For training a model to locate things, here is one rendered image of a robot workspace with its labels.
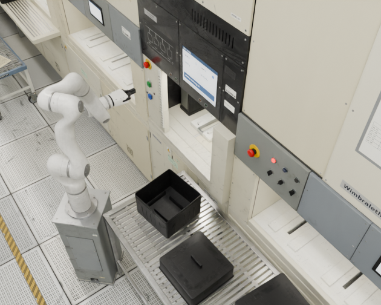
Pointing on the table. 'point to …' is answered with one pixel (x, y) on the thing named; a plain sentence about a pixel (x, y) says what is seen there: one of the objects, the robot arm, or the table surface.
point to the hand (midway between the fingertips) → (132, 91)
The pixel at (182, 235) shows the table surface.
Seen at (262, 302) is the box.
